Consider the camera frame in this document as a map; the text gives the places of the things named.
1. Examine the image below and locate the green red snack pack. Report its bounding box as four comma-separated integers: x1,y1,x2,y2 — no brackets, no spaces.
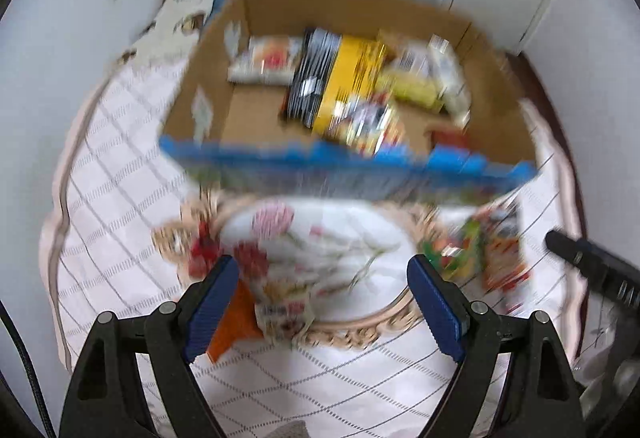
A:
421,218,482,285

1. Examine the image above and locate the white floral quilted mat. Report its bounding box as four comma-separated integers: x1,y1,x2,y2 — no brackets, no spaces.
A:
39,52,589,438

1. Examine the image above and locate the red small snack pack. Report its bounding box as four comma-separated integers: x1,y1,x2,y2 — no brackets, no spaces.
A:
188,221,221,281

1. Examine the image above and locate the brown cardboard box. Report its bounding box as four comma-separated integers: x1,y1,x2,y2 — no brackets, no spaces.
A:
158,0,537,204

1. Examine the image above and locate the pale yellow pastry pack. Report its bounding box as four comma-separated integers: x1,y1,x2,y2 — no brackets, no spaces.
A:
375,30,444,114

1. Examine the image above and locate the yellow panda snack pack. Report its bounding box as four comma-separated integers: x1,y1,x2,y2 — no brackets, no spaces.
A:
323,92,406,157

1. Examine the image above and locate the black cable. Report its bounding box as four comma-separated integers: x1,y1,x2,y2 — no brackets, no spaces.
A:
0,301,58,438

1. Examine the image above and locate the Nitz cookie bag pale blue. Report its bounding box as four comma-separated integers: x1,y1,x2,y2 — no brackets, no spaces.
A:
228,36,303,86

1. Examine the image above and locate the orange panda snack pack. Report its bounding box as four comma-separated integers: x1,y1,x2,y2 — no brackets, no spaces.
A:
480,202,530,306

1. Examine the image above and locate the silver white snack bag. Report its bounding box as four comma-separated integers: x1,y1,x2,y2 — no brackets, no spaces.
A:
427,34,472,130

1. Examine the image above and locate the bear print long pillow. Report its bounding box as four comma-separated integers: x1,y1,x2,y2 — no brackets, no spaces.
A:
117,0,215,67

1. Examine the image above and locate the black silver snack pack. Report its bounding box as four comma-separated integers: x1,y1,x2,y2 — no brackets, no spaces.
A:
281,28,342,129

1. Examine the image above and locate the small white candy pack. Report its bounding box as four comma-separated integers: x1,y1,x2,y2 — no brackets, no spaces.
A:
255,300,314,344

